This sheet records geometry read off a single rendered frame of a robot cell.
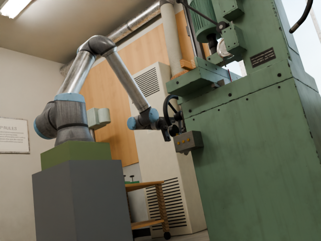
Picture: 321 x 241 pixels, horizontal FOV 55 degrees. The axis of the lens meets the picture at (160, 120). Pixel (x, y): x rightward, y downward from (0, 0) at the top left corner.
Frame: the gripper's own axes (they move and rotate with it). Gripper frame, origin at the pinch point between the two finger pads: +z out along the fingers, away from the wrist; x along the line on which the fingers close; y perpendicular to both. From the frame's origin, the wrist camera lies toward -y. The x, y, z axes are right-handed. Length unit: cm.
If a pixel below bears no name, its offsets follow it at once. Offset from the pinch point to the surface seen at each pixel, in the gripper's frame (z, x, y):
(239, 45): 51, -30, 41
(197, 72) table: 37, -42, 26
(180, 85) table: 28, -42, 20
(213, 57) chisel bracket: 28, -14, 41
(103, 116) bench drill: -169, 72, 10
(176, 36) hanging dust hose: -94, 103, 105
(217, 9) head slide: 30, -17, 67
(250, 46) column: 53, -21, 43
